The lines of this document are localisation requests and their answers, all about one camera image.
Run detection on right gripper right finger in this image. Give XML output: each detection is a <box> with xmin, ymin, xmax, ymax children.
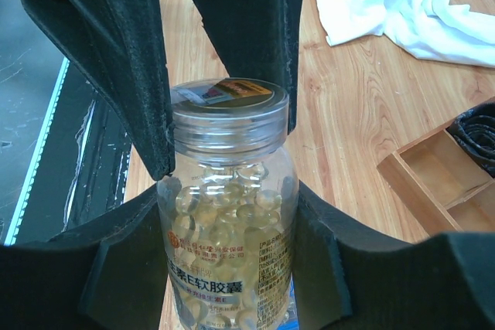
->
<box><xmin>292</xmin><ymin>185</ymin><xmax>494</xmax><ymax>329</ymax></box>

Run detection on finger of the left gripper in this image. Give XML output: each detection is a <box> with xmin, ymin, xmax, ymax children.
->
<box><xmin>21</xmin><ymin>0</ymin><xmax>175</xmax><ymax>180</ymax></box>
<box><xmin>193</xmin><ymin>0</ymin><xmax>302</xmax><ymax>131</ymax></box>

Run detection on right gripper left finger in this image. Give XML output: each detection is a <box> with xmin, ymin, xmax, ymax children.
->
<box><xmin>1</xmin><ymin>186</ymin><xmax>168</xmax><ymax>329</ymax></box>

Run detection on blue weekly pill organizer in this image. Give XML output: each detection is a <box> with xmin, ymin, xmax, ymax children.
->
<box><xmin>279</xmin><ymin>287</ymin><xmax>299</xmax><ymax>330</ymax></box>

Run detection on clear jar of pills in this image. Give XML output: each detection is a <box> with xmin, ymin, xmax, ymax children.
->
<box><xmin>155</xmin><ymin>79</ymin><xmax>300</xmax><ymax>330</ymax></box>

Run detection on wooden compartment tray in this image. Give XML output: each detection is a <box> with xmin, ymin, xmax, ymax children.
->
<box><xmin>377</xmin><ymin>122</ymin><xmax>494</xmax><ymax>235</ymax></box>

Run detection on white crumpled cloth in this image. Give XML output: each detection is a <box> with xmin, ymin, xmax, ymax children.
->
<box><xmin>316</xmin><ymin>0</ymin><xmax>494</xmax><ymax>67</ymax></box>

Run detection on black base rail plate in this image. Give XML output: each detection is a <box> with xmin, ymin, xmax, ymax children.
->
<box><xmin>5</xmin><ymin>60</ymin><xmax>131</xmax><ymax>245</ymax></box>

